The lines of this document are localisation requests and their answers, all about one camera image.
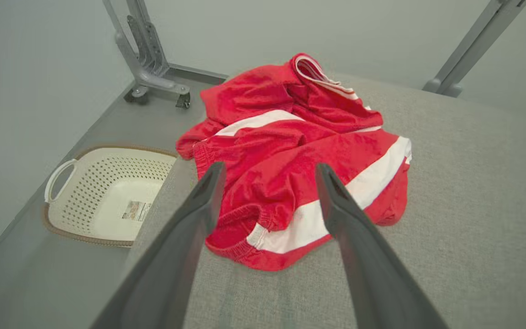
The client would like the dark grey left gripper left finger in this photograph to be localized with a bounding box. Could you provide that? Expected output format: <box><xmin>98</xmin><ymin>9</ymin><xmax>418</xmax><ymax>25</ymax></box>
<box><xmin>90</xmin><ymin>161</ymin><xmax>227</xmax><ymax>329</ymax></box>

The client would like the paper sticker in basket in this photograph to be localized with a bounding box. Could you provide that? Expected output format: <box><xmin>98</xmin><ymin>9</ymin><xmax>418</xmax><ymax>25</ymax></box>
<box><xmin>121</xmin><ymin>201</ymin><xmax>152</xmax><ymax>223</ymax></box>

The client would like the red white basketball jersey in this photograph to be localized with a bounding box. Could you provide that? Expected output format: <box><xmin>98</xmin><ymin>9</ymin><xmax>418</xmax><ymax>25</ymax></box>
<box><xmin>176</xmin><ymin>53</ymin><xmax>412</xmax><ymax>272</ymax></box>

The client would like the grey metal post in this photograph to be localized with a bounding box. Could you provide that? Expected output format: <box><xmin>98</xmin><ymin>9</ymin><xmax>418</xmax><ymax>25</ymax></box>
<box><xmin>423</xmin><ymin>0</ymin><xmax>526</xmax><ymax>98</ymax></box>

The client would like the grey metal stand with casters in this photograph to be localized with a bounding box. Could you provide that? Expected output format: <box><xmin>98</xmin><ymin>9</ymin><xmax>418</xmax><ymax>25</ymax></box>
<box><xmin>102</xmin><ymin>0</ymin><xmax>191</xmax><ymax>109</ymax></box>

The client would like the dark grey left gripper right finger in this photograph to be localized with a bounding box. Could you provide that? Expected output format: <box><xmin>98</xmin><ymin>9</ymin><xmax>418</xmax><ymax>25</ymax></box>
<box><xmin>315</xmin><ymin>163</ymin><xmax>448</xmax><ymax>329</ymax></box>

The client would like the cream perforated laundry basket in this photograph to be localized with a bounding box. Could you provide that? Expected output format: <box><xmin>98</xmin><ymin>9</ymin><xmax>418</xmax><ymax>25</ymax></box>
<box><xmin>42</xmin><ymin>145</ymin><xmax>178</xmax><ymax>248</ymax></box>

